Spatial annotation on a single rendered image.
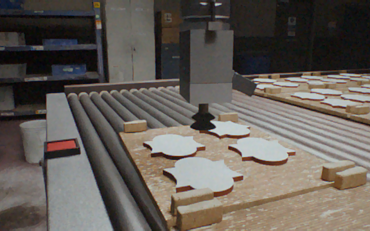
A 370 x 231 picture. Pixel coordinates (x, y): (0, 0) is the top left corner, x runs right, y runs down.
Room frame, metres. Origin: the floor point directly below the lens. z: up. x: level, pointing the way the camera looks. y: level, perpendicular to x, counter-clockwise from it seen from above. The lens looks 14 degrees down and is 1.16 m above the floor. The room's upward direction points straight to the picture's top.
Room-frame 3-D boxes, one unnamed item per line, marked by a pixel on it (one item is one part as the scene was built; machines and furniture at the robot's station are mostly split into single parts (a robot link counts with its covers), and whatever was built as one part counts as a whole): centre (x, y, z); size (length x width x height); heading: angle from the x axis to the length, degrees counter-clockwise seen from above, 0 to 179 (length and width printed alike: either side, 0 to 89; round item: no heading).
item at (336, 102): (1.18, -0.60, 0.94); 0.41 x 0.35 x 0.04; 24
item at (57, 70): (4.83, 1.89, 0.72); 0.50 x 0.38 x 0.16; 102
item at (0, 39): (4.56, 2.67, 1.20); 0.36 x 0.28 x 0.22; 97
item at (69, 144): (0.64, 0.29, 0.92); 0.06 x 0.06 x 0.01; 25
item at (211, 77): (0.47, -0.05, 1.13); 0.12 x 0.09 x 0.16; 102
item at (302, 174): (0.60, -0.06, 0.93); 0.41 x 0.35 x 0.02; 21
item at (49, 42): (4.74, 1.98, 1.14); 0.50 x 0.38 x 0.11; 118
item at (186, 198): (0.37, -0.01, 0.95); 0.06 x 0.02 x 0.03; 111
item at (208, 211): (0.33, -0.02, 0.95); 0.06 x 0.02 x 0.03; 112
